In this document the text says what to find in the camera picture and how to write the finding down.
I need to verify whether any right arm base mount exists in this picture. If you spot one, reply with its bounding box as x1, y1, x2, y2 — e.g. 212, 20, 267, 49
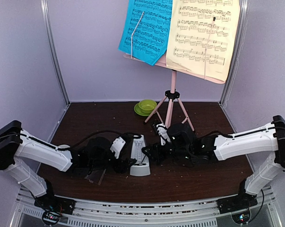
217, 195, 258, 225

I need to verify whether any aluminium front rail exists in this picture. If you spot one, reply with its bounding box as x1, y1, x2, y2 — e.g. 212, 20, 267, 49
8, 186, 284, 227

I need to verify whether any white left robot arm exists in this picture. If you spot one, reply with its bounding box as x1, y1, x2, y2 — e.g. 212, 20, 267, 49
0, 120, 142, 210

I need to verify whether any clear metronome front cover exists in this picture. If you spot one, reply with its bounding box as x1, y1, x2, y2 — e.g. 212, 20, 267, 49
85, 169, 106, 185

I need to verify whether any white metronome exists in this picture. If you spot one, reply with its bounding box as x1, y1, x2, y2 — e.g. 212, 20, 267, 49
130, 135, 151, 177

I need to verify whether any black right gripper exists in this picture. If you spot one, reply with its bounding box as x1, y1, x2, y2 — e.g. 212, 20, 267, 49
142, 140, 192, 163

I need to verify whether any pink music stand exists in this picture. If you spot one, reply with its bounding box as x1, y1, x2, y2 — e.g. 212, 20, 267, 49
122, 53, 227, 131

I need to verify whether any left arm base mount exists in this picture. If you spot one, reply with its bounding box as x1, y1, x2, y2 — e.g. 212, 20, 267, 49
34, 197, 76, 226

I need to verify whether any blue sheet music page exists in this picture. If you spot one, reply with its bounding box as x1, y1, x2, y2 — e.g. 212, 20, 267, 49
118, 0, 173, 66

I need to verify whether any yellow sheet music page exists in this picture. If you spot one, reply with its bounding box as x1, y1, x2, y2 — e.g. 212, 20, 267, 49
166, 0, 241, 84

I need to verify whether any green bowl with saucer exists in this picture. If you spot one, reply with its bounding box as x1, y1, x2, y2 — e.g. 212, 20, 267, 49
134, 99, 157, 116

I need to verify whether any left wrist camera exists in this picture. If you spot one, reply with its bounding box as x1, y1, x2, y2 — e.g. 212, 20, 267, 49
110, 137, 126, 159

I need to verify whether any white and dark bowl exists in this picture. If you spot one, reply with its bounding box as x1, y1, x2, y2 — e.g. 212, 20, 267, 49
57, 144, 70, 149

